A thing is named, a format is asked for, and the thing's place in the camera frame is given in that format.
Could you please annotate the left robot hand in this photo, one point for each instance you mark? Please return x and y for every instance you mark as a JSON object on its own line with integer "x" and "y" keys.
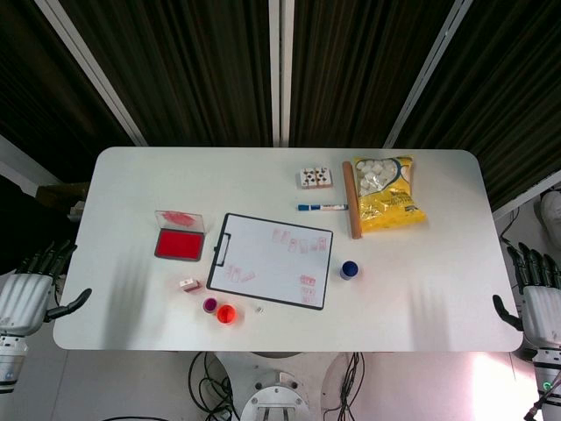
{"x": 24, "y": 302}

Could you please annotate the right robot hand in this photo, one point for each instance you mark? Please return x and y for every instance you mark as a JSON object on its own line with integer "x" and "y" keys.
{"x": 543, "y": 311}

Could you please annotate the small white wooden stamp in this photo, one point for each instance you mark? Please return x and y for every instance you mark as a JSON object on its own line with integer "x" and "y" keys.
{"x": 189, "y": 286}

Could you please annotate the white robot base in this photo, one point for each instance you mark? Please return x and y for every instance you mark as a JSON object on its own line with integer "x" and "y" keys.
{"x": 274, "y": 399}

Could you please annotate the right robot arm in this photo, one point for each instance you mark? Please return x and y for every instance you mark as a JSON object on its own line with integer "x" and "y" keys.
{"x": 550, "y": 381}

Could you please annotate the white shoe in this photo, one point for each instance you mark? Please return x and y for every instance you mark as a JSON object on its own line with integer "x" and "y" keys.
{"x": 551, "y": 209}

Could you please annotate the brown cardboard box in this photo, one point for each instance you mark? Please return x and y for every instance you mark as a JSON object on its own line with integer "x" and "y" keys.
{"x": 61, "y": 195}

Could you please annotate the red ink pad clear lid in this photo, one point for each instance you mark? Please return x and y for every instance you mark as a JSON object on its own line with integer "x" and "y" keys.
{"x": 179, "y": 244}

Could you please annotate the small purple cup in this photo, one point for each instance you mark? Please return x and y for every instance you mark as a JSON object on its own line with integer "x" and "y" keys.
{"x": 210, "y": 305}

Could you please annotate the black clipboard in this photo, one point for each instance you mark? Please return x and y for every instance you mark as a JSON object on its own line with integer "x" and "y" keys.
{"x": 209, "y": 280}

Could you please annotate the yellow snack bag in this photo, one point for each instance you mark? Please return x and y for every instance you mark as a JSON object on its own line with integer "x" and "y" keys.
{"x": 390, "y": 201}

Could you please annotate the blue round cap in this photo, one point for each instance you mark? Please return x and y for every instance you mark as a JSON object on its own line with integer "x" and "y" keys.
{"x": 349, "y": 269}

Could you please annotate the orange plastic cup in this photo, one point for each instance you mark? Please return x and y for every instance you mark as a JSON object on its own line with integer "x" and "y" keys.
{"x": 227, "y": 315}

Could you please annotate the wooden rolling stick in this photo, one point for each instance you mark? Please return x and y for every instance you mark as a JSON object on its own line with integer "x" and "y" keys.
{"x": 352, "y": 201}

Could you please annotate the white stamped paper sheet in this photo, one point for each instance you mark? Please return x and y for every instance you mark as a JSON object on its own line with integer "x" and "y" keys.
{"x": 263, "y": 256}

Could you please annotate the blue whiteboard marker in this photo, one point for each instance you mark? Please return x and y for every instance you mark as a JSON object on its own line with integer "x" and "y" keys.
{"x": 320, "y": 207}

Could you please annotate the playing card deck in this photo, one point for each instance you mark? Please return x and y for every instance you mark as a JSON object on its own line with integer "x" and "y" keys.
{"x": 316, "y": 177}

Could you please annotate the white partition frame post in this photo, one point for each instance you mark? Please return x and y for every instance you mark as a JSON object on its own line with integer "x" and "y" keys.
{"x": 280, "y": 74}
{"x": 425, "y": 74}
{"x": 94, "y": 74}

